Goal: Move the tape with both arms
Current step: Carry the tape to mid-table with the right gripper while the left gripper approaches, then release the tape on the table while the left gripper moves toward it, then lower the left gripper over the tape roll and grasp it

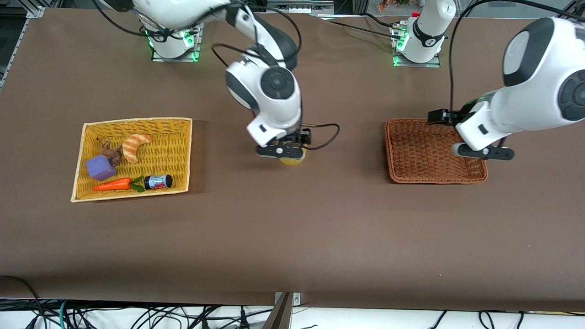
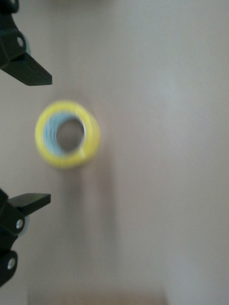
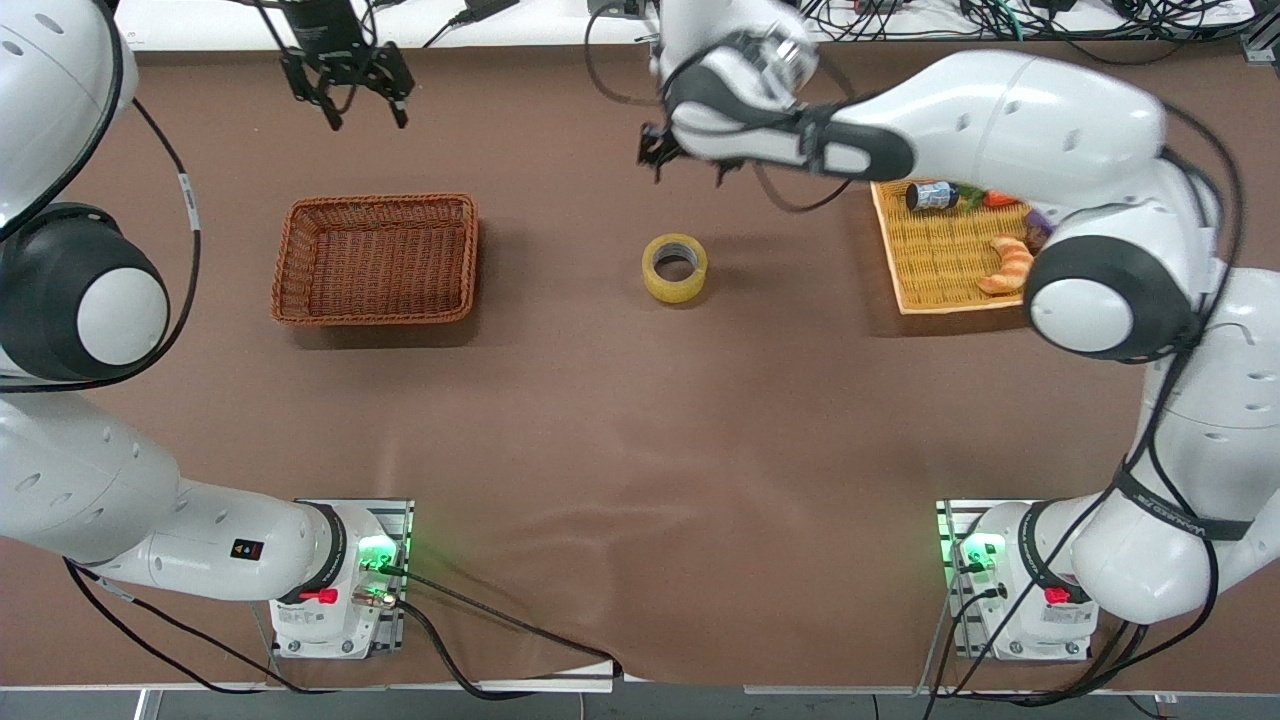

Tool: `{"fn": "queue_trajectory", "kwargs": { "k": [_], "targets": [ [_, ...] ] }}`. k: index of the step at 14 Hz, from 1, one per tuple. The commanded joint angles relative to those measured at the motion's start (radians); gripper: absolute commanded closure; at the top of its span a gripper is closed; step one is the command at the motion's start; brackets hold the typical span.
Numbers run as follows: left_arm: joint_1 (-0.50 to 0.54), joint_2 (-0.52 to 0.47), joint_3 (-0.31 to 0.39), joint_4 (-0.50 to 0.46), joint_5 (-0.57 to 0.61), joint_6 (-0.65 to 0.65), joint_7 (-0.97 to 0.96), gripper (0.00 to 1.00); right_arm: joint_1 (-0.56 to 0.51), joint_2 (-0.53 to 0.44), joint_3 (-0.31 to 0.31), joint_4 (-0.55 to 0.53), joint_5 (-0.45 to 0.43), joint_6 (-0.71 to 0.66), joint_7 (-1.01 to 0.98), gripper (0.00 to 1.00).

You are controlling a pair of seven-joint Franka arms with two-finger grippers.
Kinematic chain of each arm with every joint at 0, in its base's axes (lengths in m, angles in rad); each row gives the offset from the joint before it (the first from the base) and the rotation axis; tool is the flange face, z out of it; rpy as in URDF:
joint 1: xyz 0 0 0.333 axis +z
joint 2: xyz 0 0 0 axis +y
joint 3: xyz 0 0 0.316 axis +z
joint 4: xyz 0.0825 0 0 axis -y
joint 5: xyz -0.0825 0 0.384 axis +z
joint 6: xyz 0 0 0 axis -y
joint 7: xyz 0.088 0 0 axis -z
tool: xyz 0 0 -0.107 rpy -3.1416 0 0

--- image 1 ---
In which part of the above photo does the brown wicker basket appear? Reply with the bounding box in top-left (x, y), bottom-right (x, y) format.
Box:
top-left (384, 118), bottom-right (489, 185)

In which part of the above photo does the yellow wicker tray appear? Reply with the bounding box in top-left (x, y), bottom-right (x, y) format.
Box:
top-left (70, 117), bottom-right (193, 203)

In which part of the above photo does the small dark can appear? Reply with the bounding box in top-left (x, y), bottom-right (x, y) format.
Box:
top-left (144, 174), bottom-right (173, 191)

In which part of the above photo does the toy croissant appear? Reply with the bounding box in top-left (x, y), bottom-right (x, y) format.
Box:
top-left (122, 133), bottom-right (153, 164)

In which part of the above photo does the brown dried root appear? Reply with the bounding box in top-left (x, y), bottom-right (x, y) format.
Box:
top-left (96, 138), bottom-right (124, 167)

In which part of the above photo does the orange toy carrot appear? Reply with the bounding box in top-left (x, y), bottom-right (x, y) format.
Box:
top-left (93, 175), bottom-right (146, 193)

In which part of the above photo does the dark metal bar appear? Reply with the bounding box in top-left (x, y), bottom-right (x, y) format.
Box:
top-left (262, 292), bottom-right (294, 329)

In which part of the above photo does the purple foam cube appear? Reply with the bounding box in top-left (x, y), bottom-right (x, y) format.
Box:
top-left (86, 155), bottom-right (117, 181)

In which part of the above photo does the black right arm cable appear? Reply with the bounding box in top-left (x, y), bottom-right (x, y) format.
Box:
top-left (210, 0), bottom-right (340, 151)

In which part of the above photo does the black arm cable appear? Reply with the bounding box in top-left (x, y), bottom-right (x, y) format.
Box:
top-left (210, 0), bottom-right (340, 151)
top-left (448, 0), bottom-right (585, 113)

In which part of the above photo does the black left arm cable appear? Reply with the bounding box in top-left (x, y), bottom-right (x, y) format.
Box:
top-left (448, 0), bottom-right (585, 113)

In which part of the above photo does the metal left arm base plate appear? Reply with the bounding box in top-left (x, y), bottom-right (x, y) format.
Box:
top-left (392, 24), bottom-right (442, 69)

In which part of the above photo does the black cable across table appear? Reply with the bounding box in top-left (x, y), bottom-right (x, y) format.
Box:
top-left (315, 13), bottom-right (403, 41)

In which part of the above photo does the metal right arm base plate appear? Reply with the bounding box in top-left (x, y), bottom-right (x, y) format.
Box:
top-left (151, 21), bottom-right (202, 63)

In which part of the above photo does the black looping floor cable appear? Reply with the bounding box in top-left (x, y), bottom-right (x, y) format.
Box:
top-left (0, 275), bottom-right (48, 329)

